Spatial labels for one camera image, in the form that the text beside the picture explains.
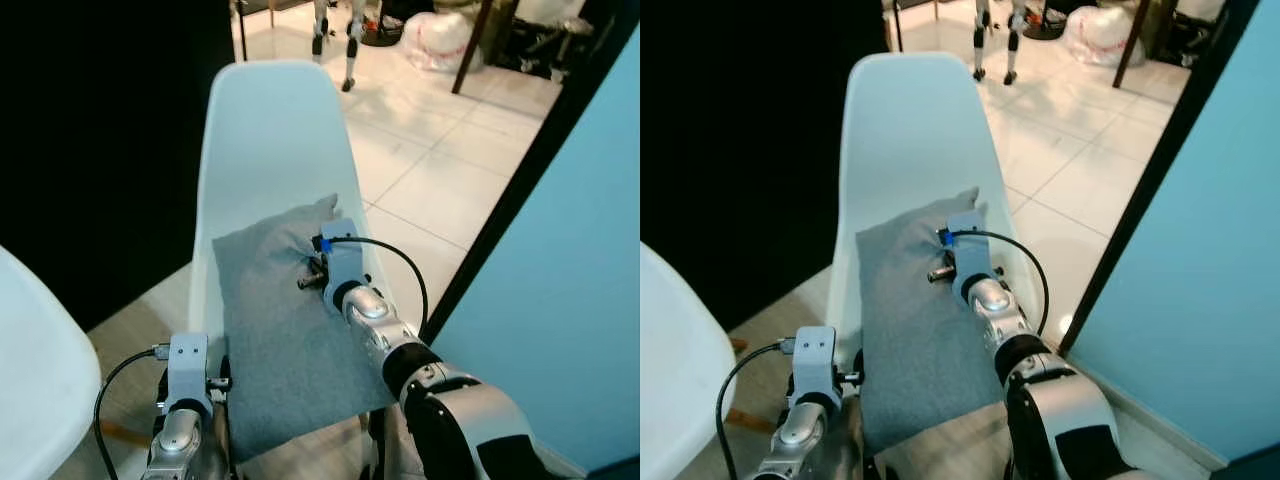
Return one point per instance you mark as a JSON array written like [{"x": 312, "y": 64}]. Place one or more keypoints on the black door frame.
[
  {"x": 540, "y": 150},
  {"x": 1170, "y": 150}
]

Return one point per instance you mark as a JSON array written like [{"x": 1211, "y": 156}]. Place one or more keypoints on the silver black humanoid robot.
[
  {"x": 1012, "y": 45},
  {"x": 350, "y": 50}
]

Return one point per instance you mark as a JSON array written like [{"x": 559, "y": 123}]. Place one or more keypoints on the pinkish white plastic bag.
[
  {"x": 1100, "y": 35},
  {"x": 440, "y": 40}
]

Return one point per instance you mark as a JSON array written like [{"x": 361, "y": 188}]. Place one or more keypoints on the brown wooden table leg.
[
  {"x": 1130, "y": 45},
  {"x": 470, "y": 50}
]

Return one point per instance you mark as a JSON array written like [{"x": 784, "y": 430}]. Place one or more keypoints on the grey fabric pillow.
[
  {"x": 280, "y": 330},
  {"x": 920, "y": 330}
]

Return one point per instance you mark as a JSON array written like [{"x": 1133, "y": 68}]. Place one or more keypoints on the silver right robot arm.
[
  {"x": 460, "y": 420},
  {"x": 1070, "y": 420}
]

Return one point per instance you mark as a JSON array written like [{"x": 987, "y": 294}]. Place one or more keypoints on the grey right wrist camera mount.
[
  {"x": 970, "y": 255},
  {"x": 345, "y": 262}
]

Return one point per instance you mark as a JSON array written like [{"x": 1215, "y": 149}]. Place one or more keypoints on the black round bowl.
[
  {"x": 382, "y": 38},
  {"x": 1045, "y": 30}
]

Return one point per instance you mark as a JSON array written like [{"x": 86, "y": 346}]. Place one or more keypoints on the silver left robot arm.
[
  {"x": 800, "y": 440},
  {"x": 180, "y": 445}
]

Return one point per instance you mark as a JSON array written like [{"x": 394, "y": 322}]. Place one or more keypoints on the white plastic shell chair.
[
  {"x": 270, "y": 130},
  {"x": 910, "y": 120},
  {"x": 680, "y": 380},
  {"x": 40, "y": 380}
]

